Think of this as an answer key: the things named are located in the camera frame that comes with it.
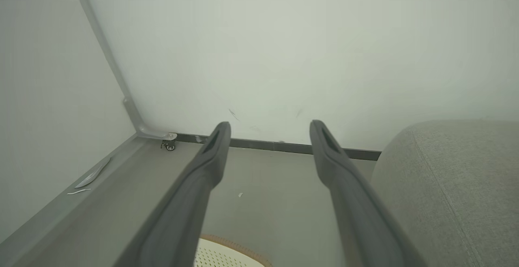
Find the small black caster wheel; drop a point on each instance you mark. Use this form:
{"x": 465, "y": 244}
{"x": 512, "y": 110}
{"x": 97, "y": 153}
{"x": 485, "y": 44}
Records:
{"x": 170, "y": 147}

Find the thin white zip tie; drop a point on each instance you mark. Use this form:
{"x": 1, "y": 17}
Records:
{"x": 79, "y": 191}

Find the cream perforated laundry basket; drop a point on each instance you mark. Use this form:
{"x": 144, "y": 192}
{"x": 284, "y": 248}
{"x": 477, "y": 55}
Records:
{"x": 219, "y": 255}

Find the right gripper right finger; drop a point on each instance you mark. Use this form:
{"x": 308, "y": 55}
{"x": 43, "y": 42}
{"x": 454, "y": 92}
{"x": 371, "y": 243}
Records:
{"x": 357, "y": 210}

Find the grey fabric sofa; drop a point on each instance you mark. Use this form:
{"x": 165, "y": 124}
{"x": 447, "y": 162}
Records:
{"x": 454, "y": 186}

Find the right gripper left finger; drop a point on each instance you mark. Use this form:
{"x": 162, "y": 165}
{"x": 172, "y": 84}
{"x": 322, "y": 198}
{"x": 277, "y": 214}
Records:
{"x": 182, "y": 202}

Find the white plastic strip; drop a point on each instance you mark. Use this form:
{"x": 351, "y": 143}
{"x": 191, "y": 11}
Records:
{"x": 95, "y": 173}

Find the grey metal partition frame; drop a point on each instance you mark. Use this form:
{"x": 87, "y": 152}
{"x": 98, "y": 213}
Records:
{"x": 131, "y": 109}

